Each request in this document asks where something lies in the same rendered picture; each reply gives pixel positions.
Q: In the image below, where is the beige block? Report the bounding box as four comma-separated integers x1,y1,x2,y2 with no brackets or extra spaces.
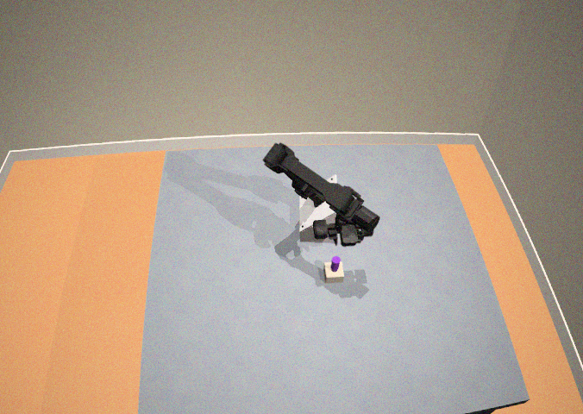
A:
324,262,344,284

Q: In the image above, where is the purple cylindrical cap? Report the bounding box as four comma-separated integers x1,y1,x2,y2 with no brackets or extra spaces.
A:
330,256,340,271

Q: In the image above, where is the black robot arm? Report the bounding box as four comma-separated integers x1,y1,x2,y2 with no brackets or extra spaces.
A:
263,143,379,247

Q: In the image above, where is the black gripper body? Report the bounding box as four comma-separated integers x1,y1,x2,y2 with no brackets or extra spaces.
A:
313,213,373,239

